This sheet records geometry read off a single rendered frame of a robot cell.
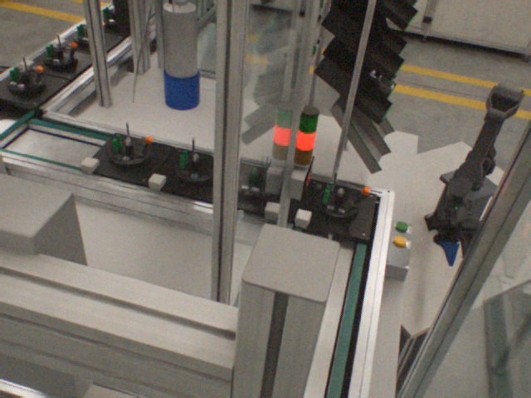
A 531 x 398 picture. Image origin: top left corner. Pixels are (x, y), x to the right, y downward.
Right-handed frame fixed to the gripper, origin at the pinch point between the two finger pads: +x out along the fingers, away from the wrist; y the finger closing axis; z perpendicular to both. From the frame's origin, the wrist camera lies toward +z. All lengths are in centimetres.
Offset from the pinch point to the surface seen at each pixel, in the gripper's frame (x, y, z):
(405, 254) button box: -1.7, -17.7, 8.0
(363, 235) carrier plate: -6.9, -20.6, 20.4
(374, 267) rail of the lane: 4.1, -14.9, 18.4
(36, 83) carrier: -64, -62, 145
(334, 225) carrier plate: -9.4, -22.9, 29.3
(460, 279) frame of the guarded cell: 23, 71, 35
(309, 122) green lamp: -24, 17, 46
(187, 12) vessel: -94, -42, 88
